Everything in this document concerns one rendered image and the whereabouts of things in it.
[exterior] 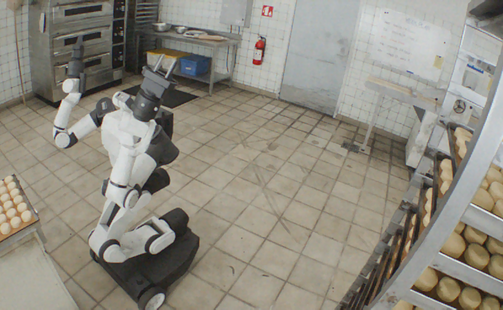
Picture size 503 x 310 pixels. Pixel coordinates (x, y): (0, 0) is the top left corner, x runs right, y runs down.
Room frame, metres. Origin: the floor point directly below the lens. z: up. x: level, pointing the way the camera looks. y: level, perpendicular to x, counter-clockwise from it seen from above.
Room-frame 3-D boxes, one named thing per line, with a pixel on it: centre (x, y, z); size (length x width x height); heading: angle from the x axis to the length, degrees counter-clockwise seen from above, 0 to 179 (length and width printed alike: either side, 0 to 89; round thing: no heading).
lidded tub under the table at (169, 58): (5.16, 1.66, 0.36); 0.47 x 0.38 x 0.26; 158
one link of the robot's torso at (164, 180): (1.16, 0.53, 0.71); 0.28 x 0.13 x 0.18; 149
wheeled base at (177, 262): (1.15, 0.54, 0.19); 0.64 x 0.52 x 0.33; 149
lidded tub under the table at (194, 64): (4.99, 1.25, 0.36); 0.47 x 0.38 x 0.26; 159
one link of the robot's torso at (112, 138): (1.14, 0.55, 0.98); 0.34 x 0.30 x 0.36; 59
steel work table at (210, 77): (5.11, 1.53, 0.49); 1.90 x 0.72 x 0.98; 68
